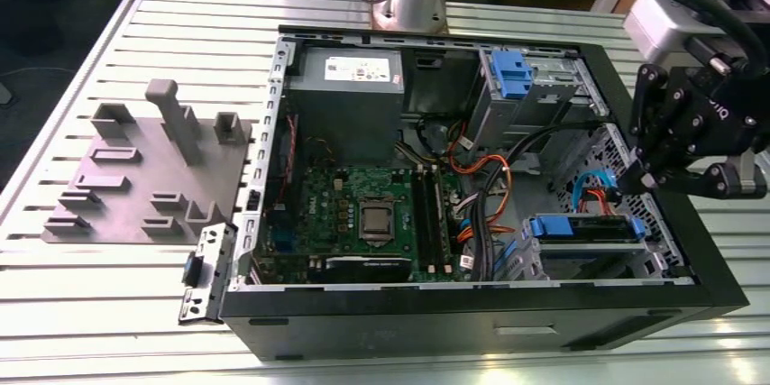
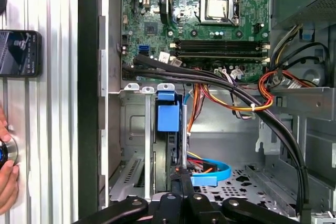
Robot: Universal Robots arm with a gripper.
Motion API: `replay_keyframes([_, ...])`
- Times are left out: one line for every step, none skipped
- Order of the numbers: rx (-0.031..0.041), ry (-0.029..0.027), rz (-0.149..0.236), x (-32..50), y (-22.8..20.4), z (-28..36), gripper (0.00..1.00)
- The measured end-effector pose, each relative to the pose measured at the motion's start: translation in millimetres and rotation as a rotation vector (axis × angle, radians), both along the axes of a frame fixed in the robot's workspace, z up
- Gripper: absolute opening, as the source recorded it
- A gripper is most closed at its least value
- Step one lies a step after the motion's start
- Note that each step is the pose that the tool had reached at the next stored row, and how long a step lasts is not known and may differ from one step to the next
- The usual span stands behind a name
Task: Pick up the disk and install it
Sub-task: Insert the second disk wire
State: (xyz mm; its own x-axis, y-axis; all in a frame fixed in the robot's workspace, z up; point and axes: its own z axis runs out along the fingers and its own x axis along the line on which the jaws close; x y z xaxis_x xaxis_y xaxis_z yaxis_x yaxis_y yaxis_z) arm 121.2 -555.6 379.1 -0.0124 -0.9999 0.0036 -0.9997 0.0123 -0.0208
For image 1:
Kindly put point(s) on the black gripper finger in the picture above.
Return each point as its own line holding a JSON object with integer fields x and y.
{"x": 646, "y": 101}
{"x": 710, "y": 180}

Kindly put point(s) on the silver disk bay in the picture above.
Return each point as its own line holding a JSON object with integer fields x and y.
{"x": 590, "y": 252}

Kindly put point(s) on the silver drive cage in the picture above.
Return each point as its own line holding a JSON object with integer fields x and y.
{"x": 529, "y": 114}

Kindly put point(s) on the blue drive latch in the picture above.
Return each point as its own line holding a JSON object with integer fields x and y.
{"x": 511, "y": 74}

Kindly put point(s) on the black RAM slot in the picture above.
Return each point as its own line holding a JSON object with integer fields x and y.
{"x": 442, "y": 222}
{"x": 425, "y": 222}

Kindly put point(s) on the grey power supply unit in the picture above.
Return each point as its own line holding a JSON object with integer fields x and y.
{"x": 343, "y": 123}

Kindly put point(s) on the silver CPU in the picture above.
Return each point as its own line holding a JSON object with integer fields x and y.
{"x": 376, "y": 220}

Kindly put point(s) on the CPU socket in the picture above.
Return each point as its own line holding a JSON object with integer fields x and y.
{"x": 360, "y": 222}

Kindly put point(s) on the black PC case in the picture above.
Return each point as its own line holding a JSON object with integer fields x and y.
{"x": 421, "y": 322}

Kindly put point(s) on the green motherboard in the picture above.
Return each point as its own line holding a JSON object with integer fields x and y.
{"x": 324, "y": 204}

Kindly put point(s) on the black graphics card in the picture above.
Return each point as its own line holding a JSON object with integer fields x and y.
{"x": 360, "y": 268}

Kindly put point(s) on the grey parts rack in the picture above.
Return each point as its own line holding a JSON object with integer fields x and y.
{"x": 150, "y": 177}

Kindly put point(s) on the black blue video port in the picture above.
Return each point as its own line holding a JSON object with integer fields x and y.
{"x": 192, "y": 270}

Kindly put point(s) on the silver slot bracket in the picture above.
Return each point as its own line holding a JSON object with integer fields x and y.
{"x": 214, "y": 268}

